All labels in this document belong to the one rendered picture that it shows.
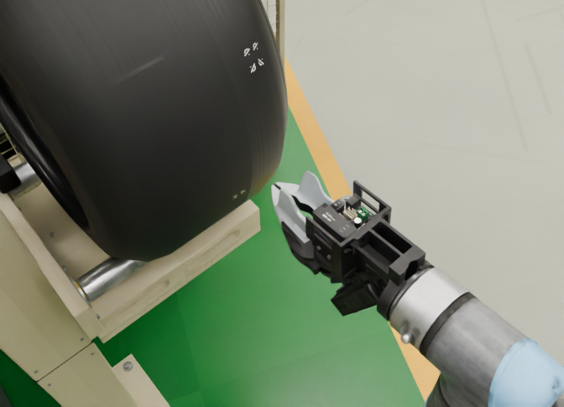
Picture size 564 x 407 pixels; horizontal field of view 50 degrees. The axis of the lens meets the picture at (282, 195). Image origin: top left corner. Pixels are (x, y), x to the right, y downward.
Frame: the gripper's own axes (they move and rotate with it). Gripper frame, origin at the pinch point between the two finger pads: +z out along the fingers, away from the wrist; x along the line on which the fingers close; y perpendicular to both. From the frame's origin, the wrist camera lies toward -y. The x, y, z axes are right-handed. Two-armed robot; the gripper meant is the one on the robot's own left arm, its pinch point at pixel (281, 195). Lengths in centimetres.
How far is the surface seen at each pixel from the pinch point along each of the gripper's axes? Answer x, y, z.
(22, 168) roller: 19, -23, 54
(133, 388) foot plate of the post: 26, -115, 53
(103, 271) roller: 19.1, -26.0, 26.0
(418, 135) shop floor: -113, -115, 64
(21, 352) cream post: 38, -42, 34
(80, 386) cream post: 34, -69, 37
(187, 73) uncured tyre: 2.7, 13.7, 11.1
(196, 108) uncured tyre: 3.4, 9.9, 9.6
